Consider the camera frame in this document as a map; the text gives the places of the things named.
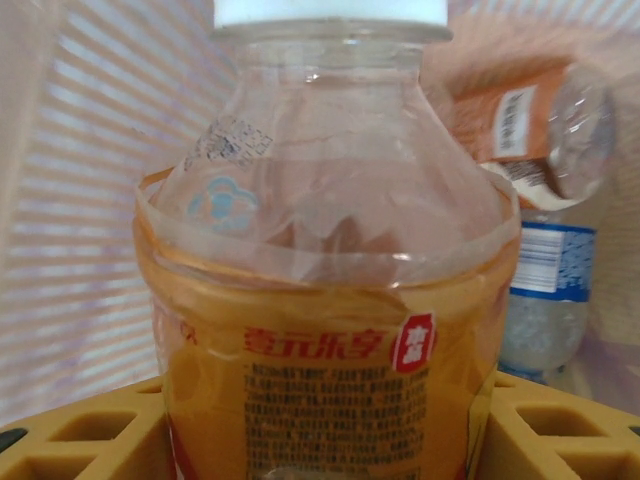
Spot clear bottle brown orange label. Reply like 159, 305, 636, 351
439, 54, 619, 211

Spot clear bottle blue barcode label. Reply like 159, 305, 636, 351
497, 207, 599, 381

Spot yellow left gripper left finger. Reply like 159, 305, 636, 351
0, 374, 175, 480

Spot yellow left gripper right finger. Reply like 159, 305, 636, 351
478, 368, 640, 480

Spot pink mesh bin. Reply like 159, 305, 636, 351
0, 0, 640, 431

